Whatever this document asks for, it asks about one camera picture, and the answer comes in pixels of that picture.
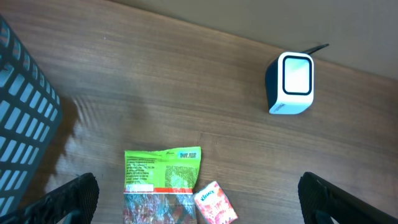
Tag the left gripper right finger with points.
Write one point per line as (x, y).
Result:
(323, 202)

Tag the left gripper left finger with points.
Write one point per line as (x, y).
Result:
(73, 202)

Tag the green gummy candy bag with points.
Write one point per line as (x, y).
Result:
(158, 185)

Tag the red white tissue pack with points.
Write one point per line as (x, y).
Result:
(214, 205)

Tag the white barcode scanner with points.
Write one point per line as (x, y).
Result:
(289, 82)

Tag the grey plastic shopping basket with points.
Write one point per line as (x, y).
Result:
(30, 115)

